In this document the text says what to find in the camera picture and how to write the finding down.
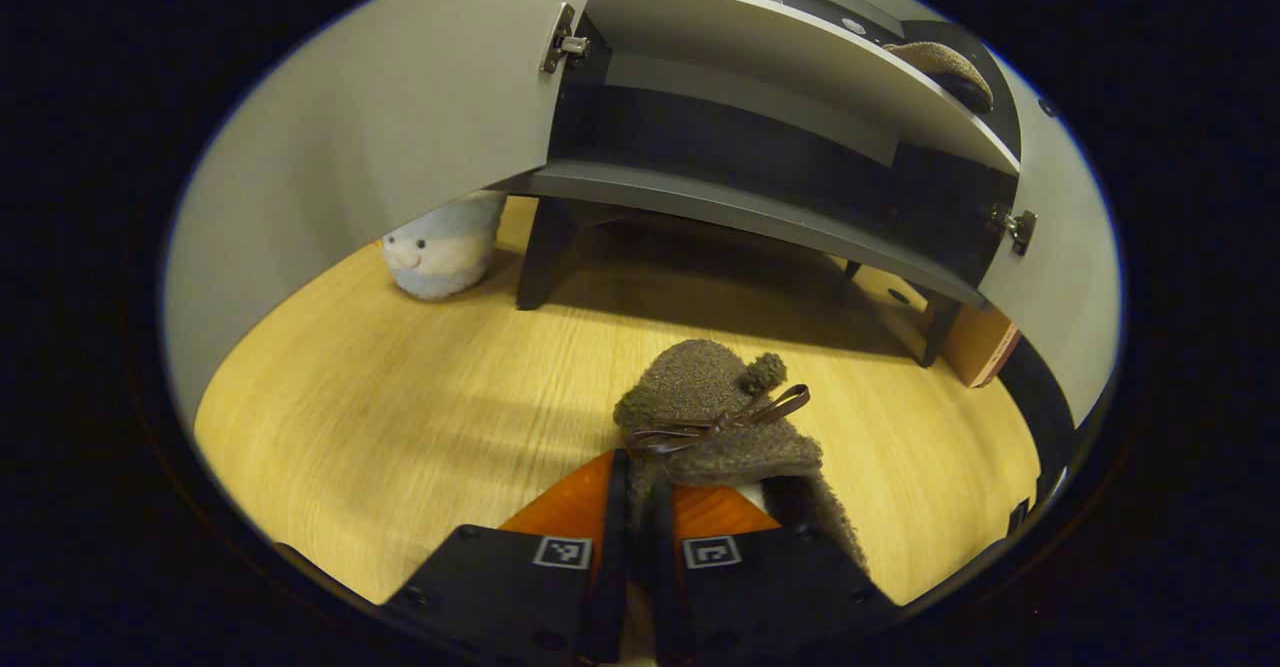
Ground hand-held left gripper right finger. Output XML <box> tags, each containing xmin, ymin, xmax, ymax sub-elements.
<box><xmin>650</xmin><ymin>482</ymin><xmax>901</xmax><ymax>663</ymax></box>

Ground brown fuzzy shoe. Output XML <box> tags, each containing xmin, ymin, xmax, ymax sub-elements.
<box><xmin>613</xmin><ymin>339</ymin><xmax>871</xmax><ymax>575</ymax></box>
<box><xmin>882</xmin><ymin>40</ymin><xmax>997</xmax><ymax>116</ymax></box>

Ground blue and white plush toy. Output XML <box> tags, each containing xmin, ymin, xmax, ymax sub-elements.
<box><xmin>380</xmin><ymin>192</ymin><xmax>509</xmax><ymax>303</ymax></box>

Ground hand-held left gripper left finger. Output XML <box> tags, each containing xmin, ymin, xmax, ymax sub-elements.
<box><xmin>385</xmin><ymin>450</ymin><xmax>631</xmax><ymax>663</ymax></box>

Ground orange and white book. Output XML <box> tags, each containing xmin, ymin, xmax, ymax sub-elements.
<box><xmin>940</xmin><ymin>300</ymin><xmax>1023</xmax><ymax>389</ymax></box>

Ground white shoe cabinet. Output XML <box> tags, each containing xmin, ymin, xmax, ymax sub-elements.
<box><xmin>490</xmin><ymin>0</ymin><xmax>1041</xmax><ymax>368</ymax></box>

